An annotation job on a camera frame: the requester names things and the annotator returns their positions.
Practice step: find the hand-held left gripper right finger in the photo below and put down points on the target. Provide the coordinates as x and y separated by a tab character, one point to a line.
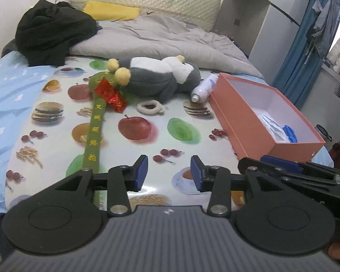
197	174

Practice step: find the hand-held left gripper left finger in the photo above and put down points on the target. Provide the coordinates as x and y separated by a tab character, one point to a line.
141	173

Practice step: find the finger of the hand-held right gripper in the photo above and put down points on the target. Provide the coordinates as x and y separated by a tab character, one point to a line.
283	163
314	185

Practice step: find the blue cloth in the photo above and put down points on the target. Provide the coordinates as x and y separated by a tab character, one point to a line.
290	133

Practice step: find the white face mask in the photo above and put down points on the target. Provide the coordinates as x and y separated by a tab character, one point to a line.
272	127

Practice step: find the pink cardboard box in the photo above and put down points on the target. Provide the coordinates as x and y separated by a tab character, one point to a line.
243	124

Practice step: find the green fabric massage paddle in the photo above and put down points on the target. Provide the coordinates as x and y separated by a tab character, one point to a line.
94	130

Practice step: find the red foil packet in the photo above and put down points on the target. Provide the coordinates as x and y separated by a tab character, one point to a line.
104	89
117	103

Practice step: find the white spray bottle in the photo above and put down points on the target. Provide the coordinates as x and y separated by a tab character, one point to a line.
204	89

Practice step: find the fruit print tablecloth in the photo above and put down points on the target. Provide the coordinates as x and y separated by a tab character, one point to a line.
59	136

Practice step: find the grey white penguin plush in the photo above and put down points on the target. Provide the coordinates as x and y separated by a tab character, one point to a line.
153	76

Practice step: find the blue curtain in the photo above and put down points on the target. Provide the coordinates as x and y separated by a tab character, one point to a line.
294	62

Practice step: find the grey quilt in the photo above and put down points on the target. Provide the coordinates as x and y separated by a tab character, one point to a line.
164	39

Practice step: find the hanging denim garment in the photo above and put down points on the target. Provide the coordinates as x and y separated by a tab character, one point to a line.
323	31

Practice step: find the white cabinet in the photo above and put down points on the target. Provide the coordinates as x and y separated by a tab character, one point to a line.
257	19

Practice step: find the blue star bed sheet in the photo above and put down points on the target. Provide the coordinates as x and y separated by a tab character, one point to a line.
8	85

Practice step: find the yellow pillow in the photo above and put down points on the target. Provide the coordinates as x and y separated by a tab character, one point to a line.
110	10

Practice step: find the black jacket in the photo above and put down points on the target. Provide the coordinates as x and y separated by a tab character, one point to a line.
53	31

